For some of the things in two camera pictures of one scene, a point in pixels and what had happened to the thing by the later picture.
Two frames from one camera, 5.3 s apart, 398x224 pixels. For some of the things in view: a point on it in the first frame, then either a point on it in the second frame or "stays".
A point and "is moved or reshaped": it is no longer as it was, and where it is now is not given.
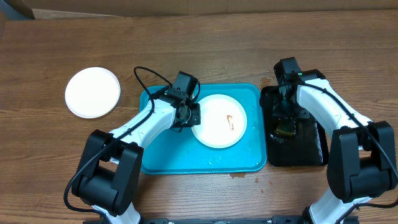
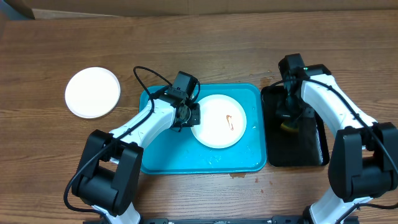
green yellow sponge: (286, 130) is moved or reshaped
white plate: (223, 121) stays
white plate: (92, 92) stays
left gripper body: (192, 116) stays
